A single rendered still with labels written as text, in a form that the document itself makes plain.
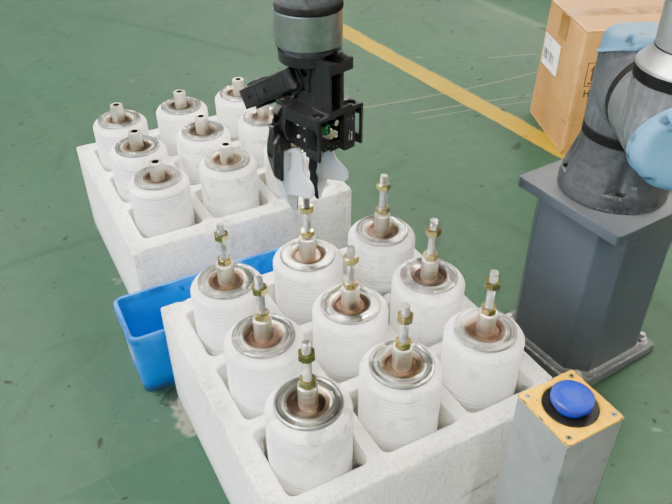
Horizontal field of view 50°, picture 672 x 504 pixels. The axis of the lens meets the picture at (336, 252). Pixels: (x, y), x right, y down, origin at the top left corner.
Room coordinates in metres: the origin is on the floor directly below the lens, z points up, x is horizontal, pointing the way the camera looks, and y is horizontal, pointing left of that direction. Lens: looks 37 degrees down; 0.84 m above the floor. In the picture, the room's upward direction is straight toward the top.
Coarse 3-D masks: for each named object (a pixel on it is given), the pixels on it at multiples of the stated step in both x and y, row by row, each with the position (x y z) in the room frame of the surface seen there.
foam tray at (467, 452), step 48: (192, 336) 0.69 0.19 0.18; (192, 384) 0.65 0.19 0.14; (528, 384) 0.62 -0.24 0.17; (240, 432) 0.53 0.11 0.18; (480, 432) 0.53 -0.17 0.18; (240, 480) 0.50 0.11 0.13; (336, 480) 0.47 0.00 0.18; (384, 480) 0.47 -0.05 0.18; (432, 480) 0.50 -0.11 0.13; (480, 480) 0.54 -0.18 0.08
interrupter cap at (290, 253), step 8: (296, 240) 0.81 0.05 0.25; (320, 240) 0.81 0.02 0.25; (288, 248) 0.79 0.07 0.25; (296, 248) 0.79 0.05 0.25; (320, 248) 0.79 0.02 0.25; (328, 248) 0.79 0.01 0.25; (280, 256) 0.77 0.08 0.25; (288, 256) 0.77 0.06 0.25; (296, 256) 0.77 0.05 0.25; (320, 256) 0.77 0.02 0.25; (328, 256) 0.77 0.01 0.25; (288, 264) 0.75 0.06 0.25; (296, 264) 0.75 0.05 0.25; (304, 264) 0.75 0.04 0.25; (312, 264) 0.75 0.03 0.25; (320, 264) 0.75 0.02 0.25; (328, 264) 0.75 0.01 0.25
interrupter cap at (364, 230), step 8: (368, 216) 0.87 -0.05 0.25; (392, 216) 0.87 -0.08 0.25; (360, 224) 0.85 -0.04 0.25; (368, 224) 0.85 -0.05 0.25; (392, 224) 0.85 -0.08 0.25; (400, 224) 0.85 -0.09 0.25; (360, 232) 0.83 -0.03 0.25; (368, 232) 0.83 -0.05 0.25; (392, 232) 0.83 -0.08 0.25; (400, 232) 0.83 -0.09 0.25; (368, 240) 0.81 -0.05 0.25; (376, 240) 0.81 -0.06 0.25; (384, 240) 0.81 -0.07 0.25; (392, 240) 0.81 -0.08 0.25; (400, 240) 0.81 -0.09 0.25
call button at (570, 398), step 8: (560, 384) 0.47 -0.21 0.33; (568, 384) 0.47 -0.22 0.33; (576, 384) 0.47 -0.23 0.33; (552, 392) 0.46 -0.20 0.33; (560, 392) 0.46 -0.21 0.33; (568, 392) 0.46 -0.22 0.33; (576, 392) 0.46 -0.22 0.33; (584, 392) 0.46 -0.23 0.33; (592, 392) 0.46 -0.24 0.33; (552, 400) 0.45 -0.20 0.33; (560, 400) 0.45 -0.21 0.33; (568, 400) 0.45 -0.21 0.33; (576, 400) 0.45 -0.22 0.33; (584, 400) 0.45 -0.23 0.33; (592, 400) 0.45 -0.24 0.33; (560, 408) 0.44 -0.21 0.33; (568, 408) 0.44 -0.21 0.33; (576, 408) 0.44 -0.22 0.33; (584, 408) 0.44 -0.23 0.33; (592, 408) 0.44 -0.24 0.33; (568, 416) 0.44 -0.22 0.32; (576, 416) 0.43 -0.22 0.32
